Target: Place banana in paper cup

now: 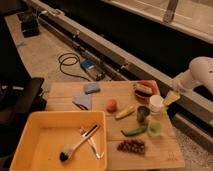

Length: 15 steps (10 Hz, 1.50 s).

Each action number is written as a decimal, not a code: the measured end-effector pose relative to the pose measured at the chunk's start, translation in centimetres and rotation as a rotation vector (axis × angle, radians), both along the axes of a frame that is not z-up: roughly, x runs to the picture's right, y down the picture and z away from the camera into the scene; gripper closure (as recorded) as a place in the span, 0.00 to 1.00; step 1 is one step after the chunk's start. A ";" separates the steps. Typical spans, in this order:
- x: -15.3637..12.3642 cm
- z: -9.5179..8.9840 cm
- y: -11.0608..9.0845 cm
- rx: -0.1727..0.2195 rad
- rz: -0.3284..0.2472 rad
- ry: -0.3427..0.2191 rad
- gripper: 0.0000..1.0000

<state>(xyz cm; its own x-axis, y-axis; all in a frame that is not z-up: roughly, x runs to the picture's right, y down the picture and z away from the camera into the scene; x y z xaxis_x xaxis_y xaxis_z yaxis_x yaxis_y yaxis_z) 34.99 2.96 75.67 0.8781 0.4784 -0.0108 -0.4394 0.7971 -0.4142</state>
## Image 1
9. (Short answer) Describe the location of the yellow banana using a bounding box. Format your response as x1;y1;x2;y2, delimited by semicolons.
115;105;136;119

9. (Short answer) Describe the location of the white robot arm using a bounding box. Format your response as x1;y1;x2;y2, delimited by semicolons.
163;57;213;106

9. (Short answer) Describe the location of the white paper cup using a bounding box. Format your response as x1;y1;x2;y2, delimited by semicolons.
148;95;163;115

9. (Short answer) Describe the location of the metal cup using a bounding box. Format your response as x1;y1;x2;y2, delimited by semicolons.
137;106;150;123

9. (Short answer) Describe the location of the green plastic cup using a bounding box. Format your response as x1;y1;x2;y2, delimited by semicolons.
147;120;163;137

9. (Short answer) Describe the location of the red bowl with food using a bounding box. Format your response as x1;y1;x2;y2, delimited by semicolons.
133;80;158;103

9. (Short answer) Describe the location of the green chili pepper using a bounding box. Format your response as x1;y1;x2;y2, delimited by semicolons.
121;125;147;137

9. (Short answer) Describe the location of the wooden cutting board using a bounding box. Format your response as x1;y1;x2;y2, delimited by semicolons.
46;81;185;171

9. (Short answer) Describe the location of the bunch of dark grapes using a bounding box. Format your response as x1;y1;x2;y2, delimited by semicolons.
117;139;145;155

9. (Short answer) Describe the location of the blue and grey device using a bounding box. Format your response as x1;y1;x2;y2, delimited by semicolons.
80;59;105;81

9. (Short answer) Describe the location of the yellow plastic tray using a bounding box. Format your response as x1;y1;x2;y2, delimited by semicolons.
9;111;107;171

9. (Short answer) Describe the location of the dish brush with black head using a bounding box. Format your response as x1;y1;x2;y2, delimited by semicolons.
59;125;99;162

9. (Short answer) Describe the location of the black chair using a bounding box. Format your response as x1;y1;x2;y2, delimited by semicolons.
0;77;46;158

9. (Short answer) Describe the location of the black box on floor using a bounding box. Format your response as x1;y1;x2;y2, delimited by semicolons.
21;14;40;37

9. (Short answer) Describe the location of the black coiled cable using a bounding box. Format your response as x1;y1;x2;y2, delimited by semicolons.
57;52;93;83

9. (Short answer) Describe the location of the long metal rail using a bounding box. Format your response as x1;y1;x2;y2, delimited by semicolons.
23;0;213;144

